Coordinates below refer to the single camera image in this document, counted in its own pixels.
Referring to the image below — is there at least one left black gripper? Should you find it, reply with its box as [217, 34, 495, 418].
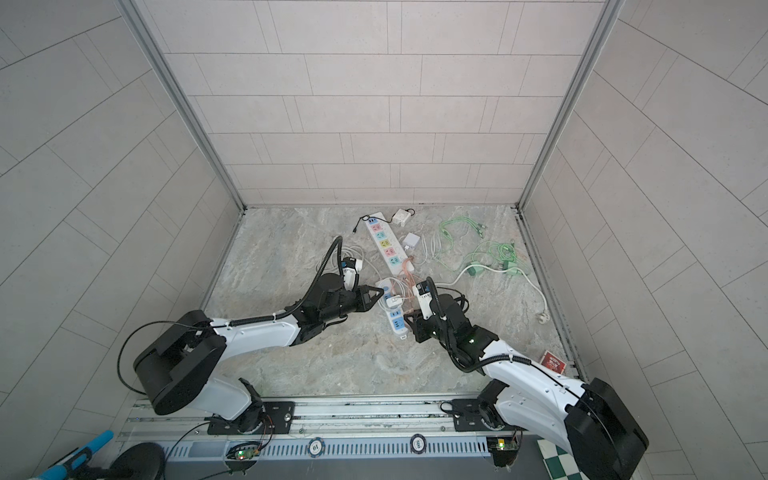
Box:
[318, 286, 386, 324]

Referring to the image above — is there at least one small blue-socket power strip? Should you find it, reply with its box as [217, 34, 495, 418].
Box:
[376, 277, 409, 340]

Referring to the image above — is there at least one pink charger with cable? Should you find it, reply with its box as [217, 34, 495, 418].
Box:
[396, 257, 421, 312]

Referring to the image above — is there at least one long multicolour power strip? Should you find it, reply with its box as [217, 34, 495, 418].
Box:
[362, 208, 415, 276]

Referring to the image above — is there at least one small white charger adapter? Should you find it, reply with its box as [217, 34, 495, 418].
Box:
[401, 233, 421, 250]

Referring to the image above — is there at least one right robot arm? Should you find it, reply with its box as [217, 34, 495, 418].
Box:
[405, 292, 649, 479]

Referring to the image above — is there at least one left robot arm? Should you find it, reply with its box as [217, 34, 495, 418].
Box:
[133, 273, 385, 434]

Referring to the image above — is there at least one red card packet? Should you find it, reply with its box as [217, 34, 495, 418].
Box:
[540, 350, 568, 374]

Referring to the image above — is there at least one green white checkerboard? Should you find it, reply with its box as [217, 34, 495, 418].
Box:
[537, 439, 588, 480]

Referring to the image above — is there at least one black round stool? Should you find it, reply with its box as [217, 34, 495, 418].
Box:
[110, 442, 166, 480]

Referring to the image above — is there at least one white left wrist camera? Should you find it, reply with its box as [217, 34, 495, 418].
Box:
[340, 257, 363, 275]

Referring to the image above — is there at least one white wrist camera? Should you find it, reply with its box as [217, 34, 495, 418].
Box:
[340, 257, 363, 275]
[412, 281, 434, 320]

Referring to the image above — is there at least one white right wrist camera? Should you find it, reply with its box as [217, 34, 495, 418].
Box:
[412, 281, 434, 320]

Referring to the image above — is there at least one green charger with cable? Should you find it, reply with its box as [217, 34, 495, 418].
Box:
[465, 240, 525, 276]

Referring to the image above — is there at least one long strip white cord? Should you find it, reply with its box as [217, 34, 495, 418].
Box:
[434, 263, 552, 325]

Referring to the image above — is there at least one green cable bundle far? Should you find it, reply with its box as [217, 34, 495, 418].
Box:
[436, 215, 488, 259]

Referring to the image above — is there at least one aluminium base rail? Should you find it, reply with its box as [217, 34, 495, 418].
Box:
[116, 392, 619, 463]

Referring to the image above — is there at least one blue handled tool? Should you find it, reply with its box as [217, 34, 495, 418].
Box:
[30, 430, 114, 480]

